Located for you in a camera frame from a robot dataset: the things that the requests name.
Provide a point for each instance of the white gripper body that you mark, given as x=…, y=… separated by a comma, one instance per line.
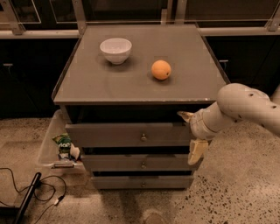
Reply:
x=198, y=125

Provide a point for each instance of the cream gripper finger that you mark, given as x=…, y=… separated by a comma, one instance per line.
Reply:
x=186, y=116
x=197, y=149

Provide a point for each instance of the grey top drawer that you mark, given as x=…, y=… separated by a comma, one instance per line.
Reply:
x=129, y=134

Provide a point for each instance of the grey drawer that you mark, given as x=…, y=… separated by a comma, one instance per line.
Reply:
x=138, y=163
x=143, y=182
x=129, y=134

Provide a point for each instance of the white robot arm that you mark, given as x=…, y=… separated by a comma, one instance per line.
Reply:
x=235, y=103

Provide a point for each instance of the grey bottom drawer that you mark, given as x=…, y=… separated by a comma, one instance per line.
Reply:
x=143, y=182

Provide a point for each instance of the grey drawer cabinet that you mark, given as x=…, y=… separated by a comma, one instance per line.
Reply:
x=93, y=90

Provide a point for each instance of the grey middle drawer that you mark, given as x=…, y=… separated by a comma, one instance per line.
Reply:
x=138, y=163

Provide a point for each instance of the orange fruit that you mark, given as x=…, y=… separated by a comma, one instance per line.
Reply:
x=161, y=70

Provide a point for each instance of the white ceramic bowl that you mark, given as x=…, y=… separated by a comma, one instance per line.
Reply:
x=116, y=50

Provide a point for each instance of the green snack bag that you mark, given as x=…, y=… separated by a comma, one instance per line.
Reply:
x=64, y=142

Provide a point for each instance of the clear plastic bin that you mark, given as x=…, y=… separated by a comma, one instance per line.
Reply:
x=51, y=157

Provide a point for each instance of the black flat bar device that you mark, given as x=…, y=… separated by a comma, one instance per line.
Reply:
x=27, y=198

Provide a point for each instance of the metal railing frame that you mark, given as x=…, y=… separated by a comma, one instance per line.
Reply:
x=211, y=17

